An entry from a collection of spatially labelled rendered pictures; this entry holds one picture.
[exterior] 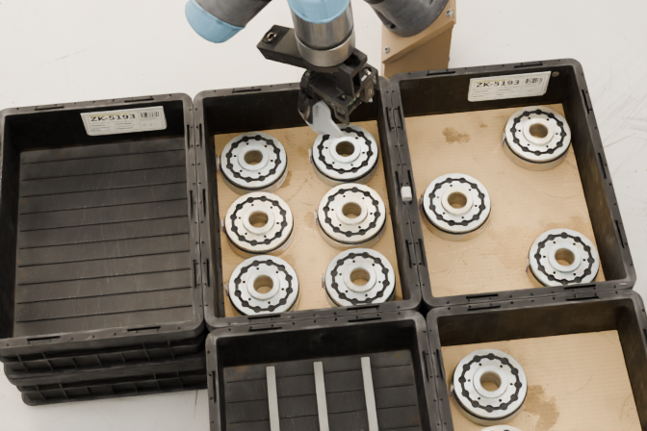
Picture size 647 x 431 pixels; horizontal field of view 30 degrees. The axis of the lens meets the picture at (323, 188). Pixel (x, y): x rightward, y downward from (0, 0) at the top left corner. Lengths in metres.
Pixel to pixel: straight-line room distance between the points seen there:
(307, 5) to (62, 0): 0.96
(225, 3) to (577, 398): 0.73
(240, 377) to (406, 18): 0.65
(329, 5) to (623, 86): 0.88
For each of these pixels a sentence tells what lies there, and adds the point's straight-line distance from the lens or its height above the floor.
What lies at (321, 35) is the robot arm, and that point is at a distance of 1.47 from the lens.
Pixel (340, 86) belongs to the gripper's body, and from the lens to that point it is 1.58.
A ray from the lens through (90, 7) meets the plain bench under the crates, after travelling 2.30.
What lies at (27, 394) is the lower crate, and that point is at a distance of 1.89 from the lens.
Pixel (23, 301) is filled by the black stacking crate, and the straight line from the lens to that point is 1.84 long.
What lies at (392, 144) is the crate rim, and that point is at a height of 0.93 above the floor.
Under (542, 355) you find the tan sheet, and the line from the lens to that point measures 1.76.
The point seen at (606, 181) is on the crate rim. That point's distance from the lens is 1.80.
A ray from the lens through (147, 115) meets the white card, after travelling 1.88.
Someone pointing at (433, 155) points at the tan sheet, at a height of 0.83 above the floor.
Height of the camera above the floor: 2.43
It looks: 59 degrees down
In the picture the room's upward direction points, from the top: 2 degrees counter-clockwise
